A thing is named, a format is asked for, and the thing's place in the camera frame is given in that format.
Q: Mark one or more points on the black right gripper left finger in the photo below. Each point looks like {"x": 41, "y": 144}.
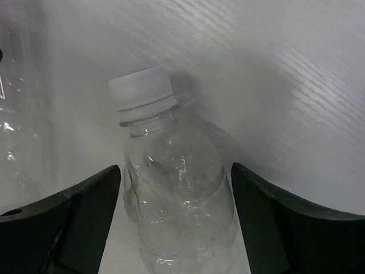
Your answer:
{"x": 63, "y": 233}

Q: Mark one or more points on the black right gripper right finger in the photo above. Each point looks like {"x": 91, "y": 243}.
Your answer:
{"x": 284, "y": 233}

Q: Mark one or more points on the clear plastic bottle long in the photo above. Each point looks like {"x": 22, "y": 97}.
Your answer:
{"x": 28, "y": 157}

